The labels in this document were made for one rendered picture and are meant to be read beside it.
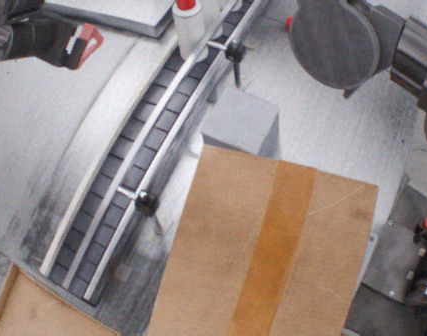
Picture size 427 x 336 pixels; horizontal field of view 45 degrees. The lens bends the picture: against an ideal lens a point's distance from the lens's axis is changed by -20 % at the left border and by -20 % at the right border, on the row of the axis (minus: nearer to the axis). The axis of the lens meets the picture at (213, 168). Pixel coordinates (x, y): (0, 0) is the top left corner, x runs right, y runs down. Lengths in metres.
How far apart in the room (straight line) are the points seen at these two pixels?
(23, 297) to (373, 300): 1.00
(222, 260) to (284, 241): 0.08
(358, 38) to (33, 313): 0.83
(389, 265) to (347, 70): 1.24
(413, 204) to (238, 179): 1.06
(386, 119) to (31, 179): 0.72
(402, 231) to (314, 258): 0.98
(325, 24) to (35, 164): 0.83
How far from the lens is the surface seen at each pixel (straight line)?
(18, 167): 1.19
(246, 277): 0.72
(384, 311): 1.64
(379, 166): 1.11
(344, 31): 0.44
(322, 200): 0.75
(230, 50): 1.04
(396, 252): 1.67
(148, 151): 1.06
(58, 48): 0.77
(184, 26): 1.03
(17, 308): 1.10
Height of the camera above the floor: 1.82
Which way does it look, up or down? 66 degrees down
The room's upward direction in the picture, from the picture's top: 10 degrees counter-clockwise
